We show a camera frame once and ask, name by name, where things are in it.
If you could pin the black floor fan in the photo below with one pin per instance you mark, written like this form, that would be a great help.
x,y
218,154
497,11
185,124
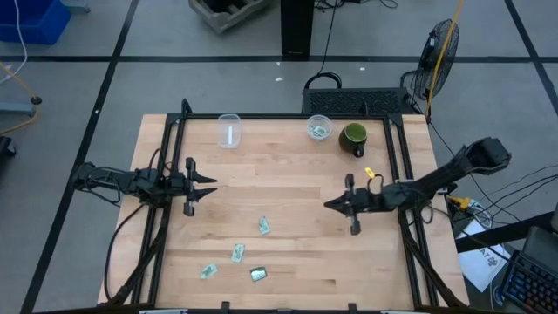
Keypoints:
x,y
425,74

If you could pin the blue plastic bin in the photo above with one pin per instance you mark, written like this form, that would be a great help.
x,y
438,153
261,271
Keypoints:
x,y
35,22

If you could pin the dark green foil packet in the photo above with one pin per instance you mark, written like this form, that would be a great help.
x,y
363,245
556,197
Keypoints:
x,y
258,274

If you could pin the black perforated computer case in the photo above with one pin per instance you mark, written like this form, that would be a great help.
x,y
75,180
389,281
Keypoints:
x,y
349,101

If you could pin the grey flat base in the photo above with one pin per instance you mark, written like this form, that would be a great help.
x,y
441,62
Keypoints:
x,y
15,108

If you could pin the grey moulded tray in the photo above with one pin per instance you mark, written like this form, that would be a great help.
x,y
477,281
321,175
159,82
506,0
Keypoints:
x,y
218,17

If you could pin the clear rectangular plastic container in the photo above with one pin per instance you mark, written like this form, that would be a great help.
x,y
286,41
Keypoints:
x,y
224,131

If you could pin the dark green ceramic mug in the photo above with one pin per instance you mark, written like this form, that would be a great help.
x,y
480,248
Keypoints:
x,y
354,136

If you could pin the clear round plastic container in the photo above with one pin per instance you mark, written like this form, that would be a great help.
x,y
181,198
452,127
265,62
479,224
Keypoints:
x,y
310,120

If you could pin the white printed paper sheet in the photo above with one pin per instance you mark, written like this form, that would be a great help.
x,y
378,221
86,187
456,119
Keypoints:
x,y
481,267

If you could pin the small black disc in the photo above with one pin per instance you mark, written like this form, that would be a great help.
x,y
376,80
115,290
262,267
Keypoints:
x,y
36,100

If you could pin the small yellow tag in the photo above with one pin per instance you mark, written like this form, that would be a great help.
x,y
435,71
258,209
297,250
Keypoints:
x,y
369,172

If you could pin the black keyboard with coloured keys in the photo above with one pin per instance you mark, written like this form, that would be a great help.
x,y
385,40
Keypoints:
x,y
532,283

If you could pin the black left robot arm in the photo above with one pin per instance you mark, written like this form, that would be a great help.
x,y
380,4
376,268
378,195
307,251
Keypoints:
x,y
126,181

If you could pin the black flat bar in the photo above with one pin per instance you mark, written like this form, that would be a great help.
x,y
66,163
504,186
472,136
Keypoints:
x,y
501,233

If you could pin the black upright tower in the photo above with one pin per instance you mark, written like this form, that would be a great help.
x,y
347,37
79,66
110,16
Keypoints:
x,y
297,27

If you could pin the black aluminium table frame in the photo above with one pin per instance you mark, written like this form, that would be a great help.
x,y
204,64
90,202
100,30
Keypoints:
x,y
279,116

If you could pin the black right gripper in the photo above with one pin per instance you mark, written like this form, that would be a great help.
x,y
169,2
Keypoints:
x,y
362,201

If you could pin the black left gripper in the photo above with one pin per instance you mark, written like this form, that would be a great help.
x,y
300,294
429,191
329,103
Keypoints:
x,y
189,207

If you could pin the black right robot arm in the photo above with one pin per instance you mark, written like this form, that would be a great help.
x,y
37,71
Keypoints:
x,y
436,179

